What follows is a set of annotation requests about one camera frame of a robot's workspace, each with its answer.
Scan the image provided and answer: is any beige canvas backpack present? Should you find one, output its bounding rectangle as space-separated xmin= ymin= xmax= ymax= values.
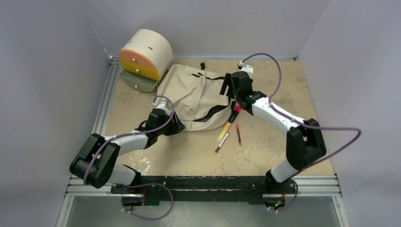
xmin=157 ymin=64 xmax=236 ymax=131

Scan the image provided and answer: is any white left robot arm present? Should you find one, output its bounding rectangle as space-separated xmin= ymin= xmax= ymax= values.
xmin=69 ymin=108 xmax=185 ymax=193

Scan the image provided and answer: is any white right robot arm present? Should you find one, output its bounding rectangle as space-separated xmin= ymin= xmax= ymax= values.
xmin=220 ymin=71 xmax=327 ymax=192

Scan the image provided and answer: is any black pink highlighter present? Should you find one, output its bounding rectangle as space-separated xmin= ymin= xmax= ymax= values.
xmin=228 ymin=106 xmax=242 ymax=123

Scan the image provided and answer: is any thin red pen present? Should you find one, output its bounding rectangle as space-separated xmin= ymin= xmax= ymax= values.
xmin=235 ymin=123 xmax=242 ymax=146

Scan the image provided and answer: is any yellow orange highlighter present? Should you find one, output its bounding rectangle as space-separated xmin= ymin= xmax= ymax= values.
xmin=217 ymin=122 xmax=232 ymax=142

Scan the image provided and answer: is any white brown marker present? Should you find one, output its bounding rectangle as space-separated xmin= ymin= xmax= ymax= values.
xmin=215 ymin=132 xmax=230 ymax=153

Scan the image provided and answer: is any round drawer cabinet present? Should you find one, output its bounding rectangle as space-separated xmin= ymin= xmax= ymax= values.
xmin=118 ymin=29 xmax=173 ymax=92

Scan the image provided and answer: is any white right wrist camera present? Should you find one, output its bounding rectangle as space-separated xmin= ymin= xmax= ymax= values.
xmin=238 ymin=61 xmax=253 ymax=76

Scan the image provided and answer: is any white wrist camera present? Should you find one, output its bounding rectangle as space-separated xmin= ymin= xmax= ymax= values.
xmin=238 ymin=61 xmax=253 ymax=76
xmin=153 ymin=100 xmax=171 ymax=112

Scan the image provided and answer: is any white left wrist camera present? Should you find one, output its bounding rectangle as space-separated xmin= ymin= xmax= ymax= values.
xmin=153 ymin=100 xmax=171 ymax=112

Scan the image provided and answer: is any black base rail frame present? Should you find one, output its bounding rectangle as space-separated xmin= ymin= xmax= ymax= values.
xmin=64 ymin=175 xmax=342 ymax=209

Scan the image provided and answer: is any aluminium side rail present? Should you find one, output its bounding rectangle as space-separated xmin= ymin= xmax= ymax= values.
xmin=82 ymin=55 xmax=121 ymax=137

